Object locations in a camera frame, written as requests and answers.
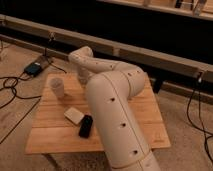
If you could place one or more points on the white square ceramic bowl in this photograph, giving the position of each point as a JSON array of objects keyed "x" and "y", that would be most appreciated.
[{"x": 74, "y": 115}]

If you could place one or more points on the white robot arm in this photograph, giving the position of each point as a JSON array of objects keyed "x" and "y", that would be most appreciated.
[{"x": 109, "y": 86}]

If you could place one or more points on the black rectangular remote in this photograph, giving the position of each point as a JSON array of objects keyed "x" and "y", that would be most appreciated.
[{"x": 86, "y": 126}]

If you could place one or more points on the translucent plastic cup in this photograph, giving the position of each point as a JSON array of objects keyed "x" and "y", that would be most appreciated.
[{"x": 57, "y": 87}]

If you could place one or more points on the blue black power adapter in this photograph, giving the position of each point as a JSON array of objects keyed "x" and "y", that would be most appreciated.
[{"x": 33, "y": 69}]

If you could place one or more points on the long metal rail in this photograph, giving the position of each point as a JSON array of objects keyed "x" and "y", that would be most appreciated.
[{"x": 151, "y": 58}]

